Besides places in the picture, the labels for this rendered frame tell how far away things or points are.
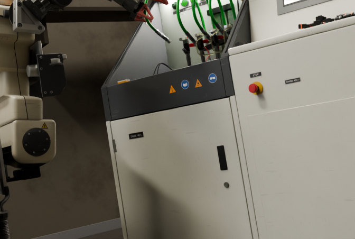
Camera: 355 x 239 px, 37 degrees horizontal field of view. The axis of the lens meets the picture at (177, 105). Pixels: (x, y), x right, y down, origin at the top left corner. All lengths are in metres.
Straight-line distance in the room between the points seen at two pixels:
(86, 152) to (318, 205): 2.78
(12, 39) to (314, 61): 1.10
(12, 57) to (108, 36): 2.75
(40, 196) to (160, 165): 2.13
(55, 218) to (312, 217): 2.72
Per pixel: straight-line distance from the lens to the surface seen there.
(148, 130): 2.39
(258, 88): 2.09
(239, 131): 2.15
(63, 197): 4.43
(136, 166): 2.46
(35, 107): 2.03
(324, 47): 2.01
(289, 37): 2.06
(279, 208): 2.12
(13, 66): 2.07
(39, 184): 4.37
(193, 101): 2.25
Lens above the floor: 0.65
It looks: 4 degrees up
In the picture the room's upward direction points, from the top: 9 degrees counter-clockwise
